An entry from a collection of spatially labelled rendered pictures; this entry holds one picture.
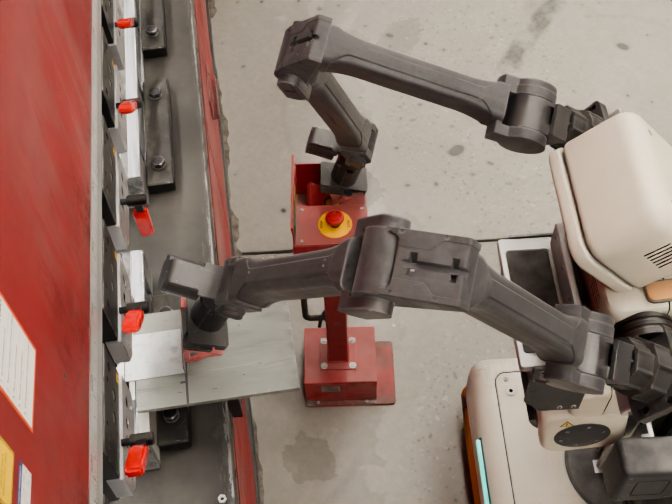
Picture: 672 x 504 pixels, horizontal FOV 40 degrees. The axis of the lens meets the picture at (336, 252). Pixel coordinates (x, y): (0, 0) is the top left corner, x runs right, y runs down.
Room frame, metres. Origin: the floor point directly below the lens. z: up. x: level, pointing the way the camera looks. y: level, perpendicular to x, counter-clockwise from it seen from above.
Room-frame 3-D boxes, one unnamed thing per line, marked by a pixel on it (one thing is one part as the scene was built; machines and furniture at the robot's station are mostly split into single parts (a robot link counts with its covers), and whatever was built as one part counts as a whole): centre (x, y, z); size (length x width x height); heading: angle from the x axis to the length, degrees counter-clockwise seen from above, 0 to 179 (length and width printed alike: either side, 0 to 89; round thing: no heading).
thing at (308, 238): (1.20, 0.01, 0.75); 0.20 x 0.16 x 0.18; 179
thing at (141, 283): (0.78, 0.36, 0.92); 0.39 x 0.06 x 0.10; 6
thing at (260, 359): (0.74, 0.21, 1.00); 0.26 x 0.18 x 0.01; 96
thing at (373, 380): (1.20, -0.02, 0.06); 0.25 x 0.20 x 0.12; 89
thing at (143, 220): (0.89, 0.31, 1.19); 0.04 x 0.02 x 0.10; 96
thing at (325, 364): (1.20, 0.01, 0.13); 0.10 x 0.10 x 0.01; 89
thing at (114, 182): (0.90, 0.37, 1.24); 0.15 x 0.09 x 0.17; 6
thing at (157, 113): (1.34, 0.36, 0.89); 0.30 x 0.05 x 0.03; 6
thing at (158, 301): (0.77, 0.30, 0.89); 0.30 x 0.05 x 0.03; 6
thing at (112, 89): (1.10, 0.39, 1.24); 0.15 x 0.09 x 0.17; 6
